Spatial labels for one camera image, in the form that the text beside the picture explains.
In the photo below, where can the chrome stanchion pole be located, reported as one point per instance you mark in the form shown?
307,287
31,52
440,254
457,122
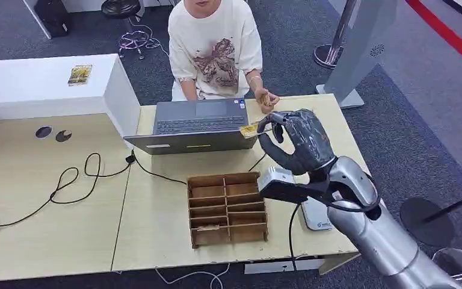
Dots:
336,40

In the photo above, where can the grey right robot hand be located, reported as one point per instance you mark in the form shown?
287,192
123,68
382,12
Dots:
308,139

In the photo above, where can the yellow card pack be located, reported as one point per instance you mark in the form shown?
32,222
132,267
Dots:
80,75

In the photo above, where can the card in wooden box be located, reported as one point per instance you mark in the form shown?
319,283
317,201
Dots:
208,228

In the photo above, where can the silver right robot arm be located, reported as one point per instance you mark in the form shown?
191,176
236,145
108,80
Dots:
382,239

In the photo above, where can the printed card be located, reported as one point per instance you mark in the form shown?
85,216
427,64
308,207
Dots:
249,130

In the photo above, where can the wooden card box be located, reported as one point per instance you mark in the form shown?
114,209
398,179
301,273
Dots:
227,211

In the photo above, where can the black stanchion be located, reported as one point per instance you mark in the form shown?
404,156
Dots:
426,219

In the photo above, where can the black stool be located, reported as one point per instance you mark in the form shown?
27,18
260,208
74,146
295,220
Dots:
120,7

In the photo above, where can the person's left hand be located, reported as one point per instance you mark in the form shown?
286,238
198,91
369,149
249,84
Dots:
263,104

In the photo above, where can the black computer case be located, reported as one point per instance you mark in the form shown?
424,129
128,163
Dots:
52,16

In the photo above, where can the person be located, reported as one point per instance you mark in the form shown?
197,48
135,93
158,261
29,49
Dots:
215,52

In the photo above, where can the stack of printed cards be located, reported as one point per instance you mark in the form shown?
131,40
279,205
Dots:
268,99

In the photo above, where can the grey kiosk stand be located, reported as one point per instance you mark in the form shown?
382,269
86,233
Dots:
368,48

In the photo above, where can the grey laptop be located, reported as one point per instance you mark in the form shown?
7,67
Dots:
199,121

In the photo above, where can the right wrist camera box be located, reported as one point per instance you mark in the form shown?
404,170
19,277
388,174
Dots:
280,185

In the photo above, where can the white desk frame beam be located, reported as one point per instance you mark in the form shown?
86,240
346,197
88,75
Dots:
271,266

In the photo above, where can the grey card reader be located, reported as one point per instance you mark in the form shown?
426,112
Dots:
316,217

